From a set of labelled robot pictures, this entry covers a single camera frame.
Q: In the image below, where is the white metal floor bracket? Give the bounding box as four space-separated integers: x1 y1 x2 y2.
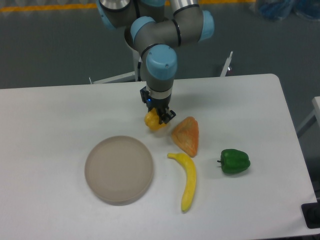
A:
220 51 233 77

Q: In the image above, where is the black device at table edge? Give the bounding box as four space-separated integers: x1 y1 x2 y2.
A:
301 202 320 229

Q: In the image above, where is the yellow toy banana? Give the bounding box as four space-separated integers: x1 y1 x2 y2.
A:
167 153 197 213

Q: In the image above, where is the beige round plate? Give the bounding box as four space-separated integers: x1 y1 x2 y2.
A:
84 135 154 206

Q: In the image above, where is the yellow toy pepper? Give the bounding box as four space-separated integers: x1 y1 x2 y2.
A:
144 113 167 131

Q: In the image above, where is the green toy pepper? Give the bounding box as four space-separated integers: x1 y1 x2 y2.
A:
217 148 251 175

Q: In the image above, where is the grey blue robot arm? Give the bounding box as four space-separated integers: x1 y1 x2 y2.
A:
96 0 215 124

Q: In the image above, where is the orange toy fruit wedge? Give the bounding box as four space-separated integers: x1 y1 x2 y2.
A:
171 116 199 158

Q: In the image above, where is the black cable on pedestal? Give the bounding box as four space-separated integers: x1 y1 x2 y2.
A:
136 56 143 82

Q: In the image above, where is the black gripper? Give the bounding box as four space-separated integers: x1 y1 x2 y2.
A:
140 86 176 125

